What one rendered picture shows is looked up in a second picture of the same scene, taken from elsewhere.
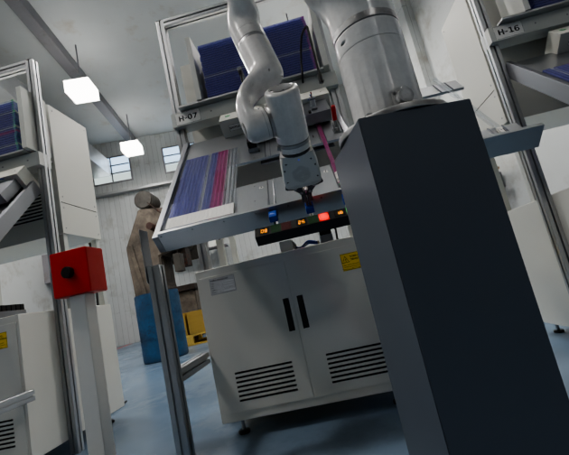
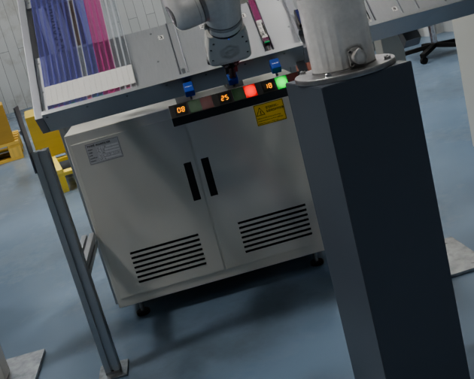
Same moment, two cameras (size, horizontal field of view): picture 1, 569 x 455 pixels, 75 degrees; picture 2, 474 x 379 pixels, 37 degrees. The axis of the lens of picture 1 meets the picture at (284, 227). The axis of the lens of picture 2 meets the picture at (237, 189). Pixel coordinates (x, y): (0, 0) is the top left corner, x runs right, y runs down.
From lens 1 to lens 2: 0.82 m
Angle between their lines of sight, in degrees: 26
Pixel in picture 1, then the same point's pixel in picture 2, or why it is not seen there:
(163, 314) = (60, 207)
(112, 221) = not seen: outside the picture
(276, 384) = (181, 259)
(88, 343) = not seen: outside the picture
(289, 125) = (224, 13)
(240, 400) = (139, 281)
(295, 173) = (223, 52)
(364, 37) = not seen: outside the picture
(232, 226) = (136, 99)
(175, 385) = (86, 280)
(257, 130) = (190, 21)
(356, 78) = (315, 28)
